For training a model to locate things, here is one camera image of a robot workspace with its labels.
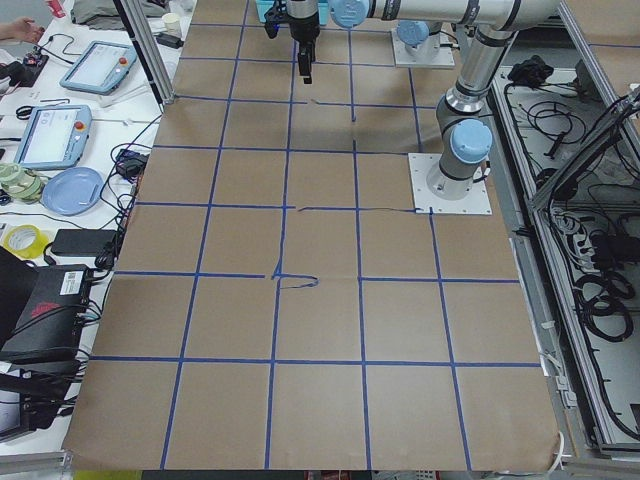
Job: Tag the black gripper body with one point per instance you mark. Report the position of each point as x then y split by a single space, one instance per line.
303 26

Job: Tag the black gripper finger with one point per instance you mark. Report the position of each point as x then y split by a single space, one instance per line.
306 56

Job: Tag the person hand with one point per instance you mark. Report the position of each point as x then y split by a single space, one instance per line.
22 29

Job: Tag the white paper cup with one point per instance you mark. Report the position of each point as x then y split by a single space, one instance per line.
172 24

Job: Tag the upper teach pendant tablet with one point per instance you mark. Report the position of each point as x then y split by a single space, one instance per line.
100 69

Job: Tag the teach pendant tablet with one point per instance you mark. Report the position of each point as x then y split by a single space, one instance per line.
100 69
55 137

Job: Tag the black cloth bundle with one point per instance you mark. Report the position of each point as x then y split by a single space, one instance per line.
531 73

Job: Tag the lower teach pendant tablet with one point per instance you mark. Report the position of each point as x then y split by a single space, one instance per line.
55 137

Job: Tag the blue plastic plate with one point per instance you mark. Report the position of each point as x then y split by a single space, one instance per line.
73 191

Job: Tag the black power adapter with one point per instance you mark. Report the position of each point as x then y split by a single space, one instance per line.
82 242

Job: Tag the green tape rolls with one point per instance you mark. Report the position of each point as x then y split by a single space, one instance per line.
21 183

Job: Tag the yellow tape roll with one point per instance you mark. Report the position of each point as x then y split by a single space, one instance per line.
25 241

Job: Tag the black computer box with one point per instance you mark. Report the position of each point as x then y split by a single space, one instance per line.
40 310

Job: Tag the aluminium frame post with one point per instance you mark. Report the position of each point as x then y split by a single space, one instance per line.
145 44

